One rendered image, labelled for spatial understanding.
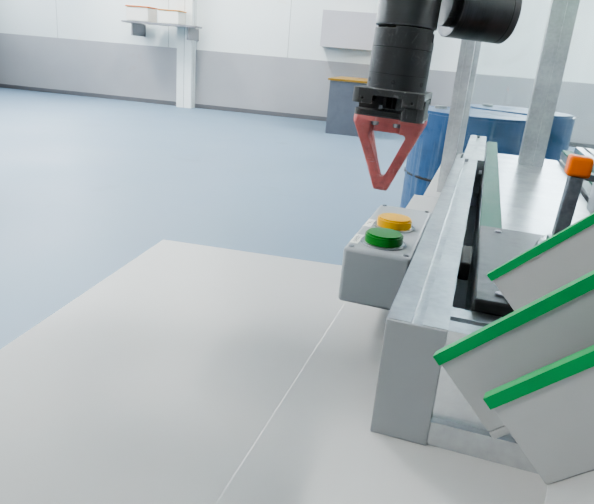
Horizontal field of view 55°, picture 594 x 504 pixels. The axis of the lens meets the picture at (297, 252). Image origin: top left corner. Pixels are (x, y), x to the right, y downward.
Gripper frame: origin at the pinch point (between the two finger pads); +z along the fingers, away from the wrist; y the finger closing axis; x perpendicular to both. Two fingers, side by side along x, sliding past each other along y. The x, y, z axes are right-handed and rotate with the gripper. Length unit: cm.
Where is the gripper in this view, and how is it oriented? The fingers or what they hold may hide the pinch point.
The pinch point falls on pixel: (381, 181)
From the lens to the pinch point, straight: 59.0
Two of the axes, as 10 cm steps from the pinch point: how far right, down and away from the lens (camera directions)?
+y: 2.9, -2.8, 9.1
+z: -1.1, 9.4, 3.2
